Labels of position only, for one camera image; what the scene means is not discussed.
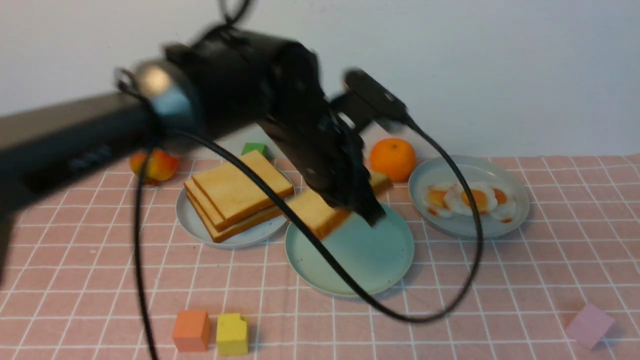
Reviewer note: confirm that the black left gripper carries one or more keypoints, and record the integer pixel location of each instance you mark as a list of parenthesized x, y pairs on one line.
[(242, 77)]

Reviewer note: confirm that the sandwich toast slice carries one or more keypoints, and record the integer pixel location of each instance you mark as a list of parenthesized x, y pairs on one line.
[(234, 195), (319, 217)]

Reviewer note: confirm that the fried egg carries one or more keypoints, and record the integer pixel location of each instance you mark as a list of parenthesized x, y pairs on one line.
[(475, 199), (434, 200), (506, 208)]

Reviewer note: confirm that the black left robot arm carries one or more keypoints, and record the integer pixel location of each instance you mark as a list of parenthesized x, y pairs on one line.
[(45, 150)]

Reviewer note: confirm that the orange fruit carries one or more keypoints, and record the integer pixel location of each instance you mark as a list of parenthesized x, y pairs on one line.
[(394, 157)]

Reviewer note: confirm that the mint green center plate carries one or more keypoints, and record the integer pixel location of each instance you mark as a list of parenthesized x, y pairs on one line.
[(376, 257)]

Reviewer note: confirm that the grey egg plate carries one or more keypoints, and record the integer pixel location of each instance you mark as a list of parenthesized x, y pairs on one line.
[(474, 170)]

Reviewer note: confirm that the green foam cube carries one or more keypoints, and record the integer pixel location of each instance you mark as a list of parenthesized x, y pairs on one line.
[(254, 147)]

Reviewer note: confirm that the bottom stack toast slice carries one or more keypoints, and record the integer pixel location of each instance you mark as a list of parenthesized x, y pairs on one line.
[(197, 221)]

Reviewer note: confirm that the stack toast slice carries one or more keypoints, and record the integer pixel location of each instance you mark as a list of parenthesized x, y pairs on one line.
[(197, 221), (218, 227)]

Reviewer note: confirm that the middle stack toast slice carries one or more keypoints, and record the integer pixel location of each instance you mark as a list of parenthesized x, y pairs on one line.
[(218, 227)]

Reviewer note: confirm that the grey bread plate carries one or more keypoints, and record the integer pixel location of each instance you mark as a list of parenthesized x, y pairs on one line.
[(224, 209)]

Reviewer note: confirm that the yellow foam cube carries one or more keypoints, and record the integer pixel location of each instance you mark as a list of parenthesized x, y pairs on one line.
[(232, 335)]

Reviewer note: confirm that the red pomegranate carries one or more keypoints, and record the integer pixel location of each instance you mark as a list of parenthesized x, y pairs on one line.
[(161, 166)]

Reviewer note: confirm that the orange foam cube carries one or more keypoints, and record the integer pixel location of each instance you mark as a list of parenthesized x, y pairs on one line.
[(192, 331)]

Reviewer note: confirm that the pink checkered tablecloth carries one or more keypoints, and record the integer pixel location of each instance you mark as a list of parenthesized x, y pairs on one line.
[(69, 291)]

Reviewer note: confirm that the pink foam cube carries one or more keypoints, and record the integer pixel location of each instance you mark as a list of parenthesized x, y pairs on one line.
[(589, 326)]

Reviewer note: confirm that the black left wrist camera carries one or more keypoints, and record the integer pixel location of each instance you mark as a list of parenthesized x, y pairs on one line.
[(365, 101)]

